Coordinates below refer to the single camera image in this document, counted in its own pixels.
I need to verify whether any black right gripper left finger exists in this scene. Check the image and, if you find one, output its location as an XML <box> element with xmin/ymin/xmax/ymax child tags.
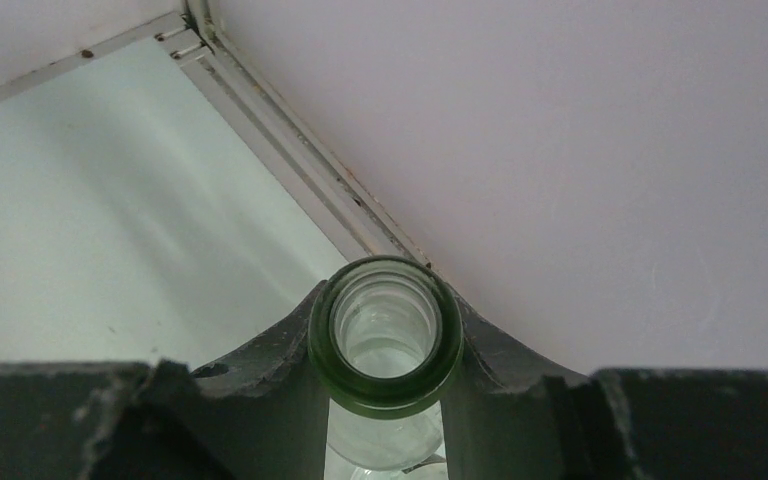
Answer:
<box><xmin>0</xmin><ymin>294</ymin><xmax>329</xmax><ymax>479</ymax></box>

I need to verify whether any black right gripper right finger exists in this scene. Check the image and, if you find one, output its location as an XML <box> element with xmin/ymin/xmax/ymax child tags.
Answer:
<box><xmin>442</xmin><ymin>300</ymin><xmax>768</xmax><ymax>479</ymax></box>

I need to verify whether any greenish bottle black label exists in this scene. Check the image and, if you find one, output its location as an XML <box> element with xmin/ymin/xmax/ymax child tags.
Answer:
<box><xmin>307</xmin><ymin>255</ymin><xmax>465</xmax><ymax>474</ymax></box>

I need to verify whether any aluminium frame profile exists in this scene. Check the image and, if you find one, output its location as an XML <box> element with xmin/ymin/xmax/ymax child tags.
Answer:
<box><xmin>0</xmin><ymin>1</ymin><xmax>431</xmax><ymax>265</ymax></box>

